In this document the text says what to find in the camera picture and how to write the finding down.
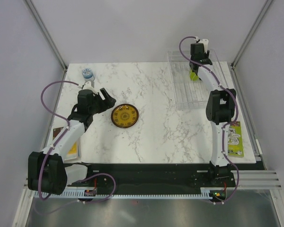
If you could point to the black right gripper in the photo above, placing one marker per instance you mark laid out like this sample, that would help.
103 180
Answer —
206 56

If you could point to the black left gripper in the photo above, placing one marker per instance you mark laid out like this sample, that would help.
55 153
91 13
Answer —
105 104

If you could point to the lime green plate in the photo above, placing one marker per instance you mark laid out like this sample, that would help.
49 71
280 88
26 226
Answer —
193 76

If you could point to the yellow patterned plate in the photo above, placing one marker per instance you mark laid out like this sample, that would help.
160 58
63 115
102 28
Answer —
124 115

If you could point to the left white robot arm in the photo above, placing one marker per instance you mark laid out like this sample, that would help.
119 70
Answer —
46 170

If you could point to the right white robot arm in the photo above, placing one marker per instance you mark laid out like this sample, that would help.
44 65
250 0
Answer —
220 108

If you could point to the blue white round jar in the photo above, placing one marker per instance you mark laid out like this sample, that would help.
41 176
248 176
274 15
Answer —
87 74

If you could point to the yellow white booklet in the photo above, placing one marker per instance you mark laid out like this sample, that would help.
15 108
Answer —
74 152

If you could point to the green printed booklet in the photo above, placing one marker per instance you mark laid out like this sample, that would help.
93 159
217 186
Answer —
235 141

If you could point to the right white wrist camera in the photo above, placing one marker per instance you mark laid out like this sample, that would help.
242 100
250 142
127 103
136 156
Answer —
205 43

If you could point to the white wire dish rack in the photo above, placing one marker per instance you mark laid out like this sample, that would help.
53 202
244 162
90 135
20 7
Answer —
188 94

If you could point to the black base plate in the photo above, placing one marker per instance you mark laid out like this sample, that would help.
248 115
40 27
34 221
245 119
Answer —
153 178

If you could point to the white slotted cable duct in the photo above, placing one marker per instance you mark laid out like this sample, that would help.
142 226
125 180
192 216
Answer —
90 193

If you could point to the aluminium frame rail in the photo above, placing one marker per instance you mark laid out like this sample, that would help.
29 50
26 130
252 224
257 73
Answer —
249 176

